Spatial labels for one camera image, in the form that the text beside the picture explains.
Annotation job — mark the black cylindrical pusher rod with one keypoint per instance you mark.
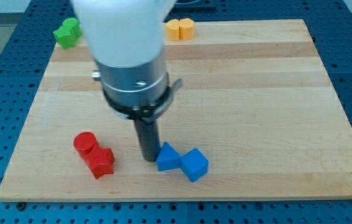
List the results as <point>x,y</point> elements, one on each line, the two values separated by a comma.
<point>148,137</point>

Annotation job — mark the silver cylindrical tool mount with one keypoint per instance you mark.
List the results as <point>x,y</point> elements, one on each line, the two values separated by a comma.
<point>143,92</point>

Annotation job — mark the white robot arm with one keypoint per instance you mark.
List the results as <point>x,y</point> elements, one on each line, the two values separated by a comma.
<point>126,41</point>

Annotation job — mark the blue triangle block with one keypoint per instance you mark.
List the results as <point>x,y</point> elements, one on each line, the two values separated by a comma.
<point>168,158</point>

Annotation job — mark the red star block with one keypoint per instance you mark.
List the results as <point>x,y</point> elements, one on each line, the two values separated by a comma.
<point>100,161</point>

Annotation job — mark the blue cube block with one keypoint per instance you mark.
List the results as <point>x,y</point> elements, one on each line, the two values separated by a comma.
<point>194,164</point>

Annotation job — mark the red cylinder block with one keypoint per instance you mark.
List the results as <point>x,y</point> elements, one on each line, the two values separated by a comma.
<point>84,143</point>

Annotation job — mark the yellow cylinder block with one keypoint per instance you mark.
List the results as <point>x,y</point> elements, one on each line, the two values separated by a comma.
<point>186,29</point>

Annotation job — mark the green star block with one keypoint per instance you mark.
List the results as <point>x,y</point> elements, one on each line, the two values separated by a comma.
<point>65,37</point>

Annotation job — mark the green cylinder block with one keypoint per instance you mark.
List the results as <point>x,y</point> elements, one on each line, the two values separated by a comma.
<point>71,24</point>

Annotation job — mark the wooden board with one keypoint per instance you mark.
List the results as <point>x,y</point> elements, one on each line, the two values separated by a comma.
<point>256,100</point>

